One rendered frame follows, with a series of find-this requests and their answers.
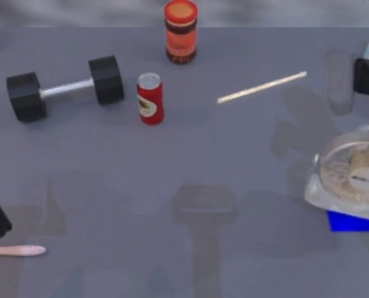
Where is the blue object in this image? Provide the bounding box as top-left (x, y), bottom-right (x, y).
top-left (326, 210), bottom-right (369, 232)

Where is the pink flat stick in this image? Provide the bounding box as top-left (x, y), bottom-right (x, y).
top-left (0, 245), bottom-right (47, 258)

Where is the off-white thin straw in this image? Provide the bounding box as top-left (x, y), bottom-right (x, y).
top-left (217, 71), bottom-right (308, 105)

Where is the black hex dumbbell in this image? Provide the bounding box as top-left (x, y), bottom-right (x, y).
top-left (6, 55), bottom-right (125, 124)

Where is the red soda can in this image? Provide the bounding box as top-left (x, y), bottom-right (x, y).
top-left (136, 72), bottom-right (165, 126)

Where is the orange lidded jar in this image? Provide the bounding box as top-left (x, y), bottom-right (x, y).
top-left (163, 0), bottom-right (199, 65)

